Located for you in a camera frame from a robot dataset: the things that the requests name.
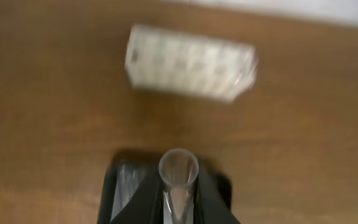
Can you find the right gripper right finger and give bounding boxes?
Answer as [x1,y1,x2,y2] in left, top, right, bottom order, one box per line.
[193,172,241,224]

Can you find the black tray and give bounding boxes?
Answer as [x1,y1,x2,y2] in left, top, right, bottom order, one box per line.
[96,148,234,224]

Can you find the white test tube rack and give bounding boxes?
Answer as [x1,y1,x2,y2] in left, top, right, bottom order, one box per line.
[123,24,259,104]

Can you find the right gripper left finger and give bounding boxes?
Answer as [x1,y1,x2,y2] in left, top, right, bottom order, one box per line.
[108,169,165,224]

